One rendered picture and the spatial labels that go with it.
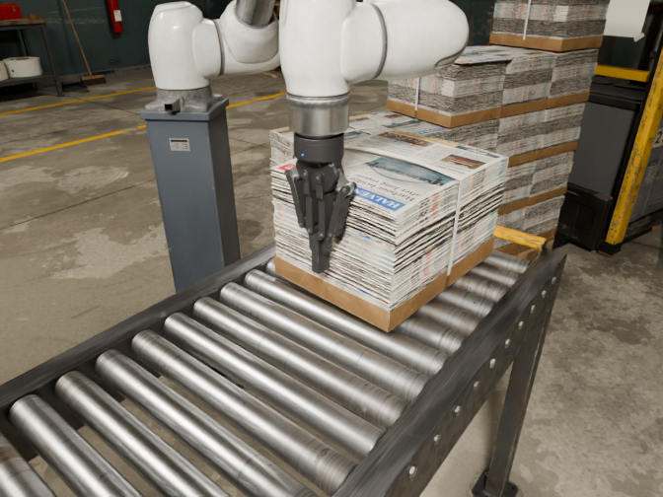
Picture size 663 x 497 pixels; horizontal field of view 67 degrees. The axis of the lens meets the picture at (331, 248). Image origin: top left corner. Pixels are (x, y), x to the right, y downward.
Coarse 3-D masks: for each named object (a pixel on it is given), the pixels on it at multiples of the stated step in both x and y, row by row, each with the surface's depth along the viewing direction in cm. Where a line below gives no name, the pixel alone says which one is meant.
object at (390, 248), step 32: (352, 160) 95; (288, 192) 89; (384, 192) 80; (416, 192) 80; (448, 192) 83; (288, 224) 93; (352, 224) 81; (384, 224) 76; (416, 224) 79; (288, 256) 96; (352, 256) 84; (384, 256) 79; (416, 256) 83; (352, 288) 87; (384, 288) 82; (416, 288) 87
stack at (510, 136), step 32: (288, 128) 189; (352, 128) 193; (384, 128) 190; (416, 128) 189; (448, 128) 190; (480, 128) 198; (512, 128) 209; (288, 160) 181; (512, 192) 226; (512, 224) 237
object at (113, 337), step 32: (256, 256) 108; (192, 288) 97; (128, 320) 88; (160, 320) 89; (64, 352) 81; (96, 352) 81; (128, 352) 85; (32, 384) 74; (0, 416) 71; (64, 416) 79; (32, 448) 76
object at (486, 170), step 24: (360, 144) 103; (384, 144) 103; (408, 144) 103; (432, 144) 102; (456, 144) 103; (456, 168) 90; (480, 168) 91; (504, 168) 98; (480, 192) 93; (480, 216) 97; (480, 240) 102
